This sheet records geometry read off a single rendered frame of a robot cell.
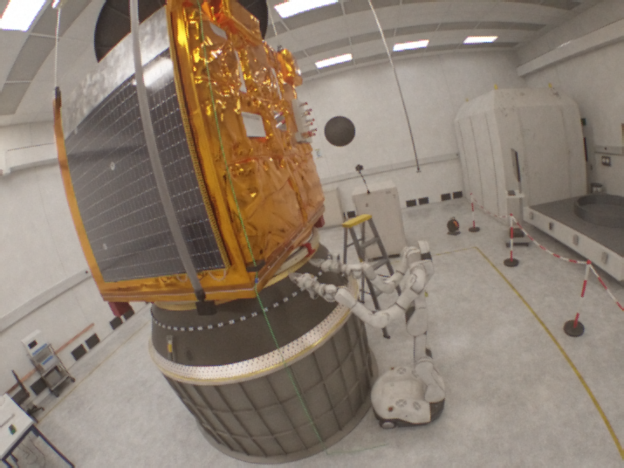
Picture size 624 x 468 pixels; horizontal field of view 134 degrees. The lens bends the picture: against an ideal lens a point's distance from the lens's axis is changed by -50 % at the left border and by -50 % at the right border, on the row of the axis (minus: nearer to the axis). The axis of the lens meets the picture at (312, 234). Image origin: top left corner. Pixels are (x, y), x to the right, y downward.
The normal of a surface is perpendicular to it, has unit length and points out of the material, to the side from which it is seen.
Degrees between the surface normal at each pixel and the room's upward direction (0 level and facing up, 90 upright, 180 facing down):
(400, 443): 0
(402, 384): 0
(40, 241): 90
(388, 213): 90
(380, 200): 90
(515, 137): 90
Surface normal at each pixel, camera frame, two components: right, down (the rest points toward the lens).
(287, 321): 0.36, -0.36
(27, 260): 0.95, -0.18
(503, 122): -0.21, 0.31
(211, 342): -0.08, -0.21
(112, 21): 0.08, 0.81
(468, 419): -0.25, -0.94
